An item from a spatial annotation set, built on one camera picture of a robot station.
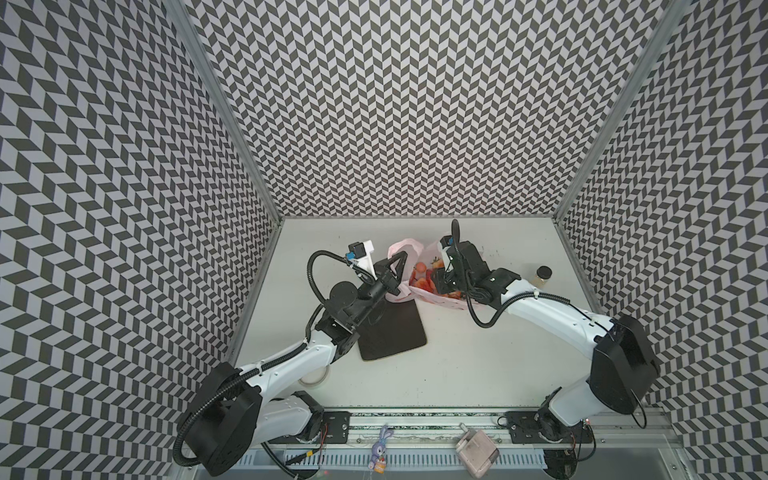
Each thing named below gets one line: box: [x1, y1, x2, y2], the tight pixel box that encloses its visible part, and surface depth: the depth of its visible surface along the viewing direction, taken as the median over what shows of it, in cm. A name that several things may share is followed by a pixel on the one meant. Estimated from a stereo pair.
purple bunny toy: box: [368, 425, 394, 474], surface depth 69 cm
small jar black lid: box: [536, 265, 553, 280], surface depth 93 cm
